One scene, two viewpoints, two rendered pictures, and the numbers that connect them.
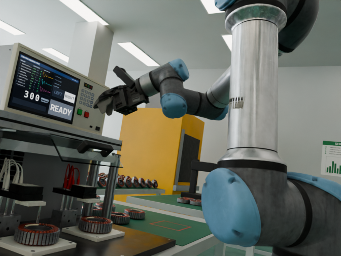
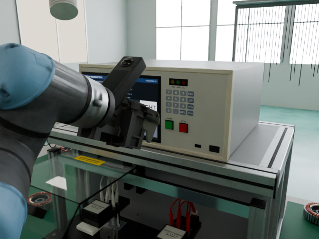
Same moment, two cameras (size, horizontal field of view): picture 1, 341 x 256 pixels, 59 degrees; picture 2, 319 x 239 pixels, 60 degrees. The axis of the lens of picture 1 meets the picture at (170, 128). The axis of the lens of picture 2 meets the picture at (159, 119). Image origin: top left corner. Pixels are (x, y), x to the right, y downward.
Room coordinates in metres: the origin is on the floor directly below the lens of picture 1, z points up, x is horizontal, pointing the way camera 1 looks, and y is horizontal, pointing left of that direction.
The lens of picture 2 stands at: (1.10, -0.31, 1.37)
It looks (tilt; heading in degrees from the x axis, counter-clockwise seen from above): 15 degrees down; 93
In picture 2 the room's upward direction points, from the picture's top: straight up
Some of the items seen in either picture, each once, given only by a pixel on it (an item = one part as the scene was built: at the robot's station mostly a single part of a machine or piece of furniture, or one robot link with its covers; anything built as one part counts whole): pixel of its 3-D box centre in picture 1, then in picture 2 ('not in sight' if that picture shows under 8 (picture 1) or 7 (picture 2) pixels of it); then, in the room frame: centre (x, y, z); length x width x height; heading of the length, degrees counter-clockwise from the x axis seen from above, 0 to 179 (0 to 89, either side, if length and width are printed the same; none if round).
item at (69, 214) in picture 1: (64, 217); not in sight; (1.13, 0.34, 0.80); 0.07 x 0.05 x 0.06; 153
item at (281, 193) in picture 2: not in sight; (278, 198); (1.42, 0.48, 0.91); 0.28 x 0.03 x 0.32; 63
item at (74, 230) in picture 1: (94, 231); not in sight; (1.06, 0.21, 0.78); 0.15 x 0.15 x 0.01; 63
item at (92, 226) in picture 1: (95, 224); not in sight; (1.06, 0.21, 0.80); 0.11 x 0.11 x 0.04
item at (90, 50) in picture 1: (78, 118); not in sight; (5.04, 1.57, 1.65); 0.50 x 0.45 x 3.30; 63
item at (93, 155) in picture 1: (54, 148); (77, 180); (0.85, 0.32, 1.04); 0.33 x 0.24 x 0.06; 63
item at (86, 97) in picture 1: (29, 96); (178, 96); (1.11, 0.54, 1.22); 0.44 x 0.39 x 0.20; 153
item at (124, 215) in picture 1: (117, 217); not in sight; (1.42, 0.18, 0.77); 0.11 x 0.11 x 0.04
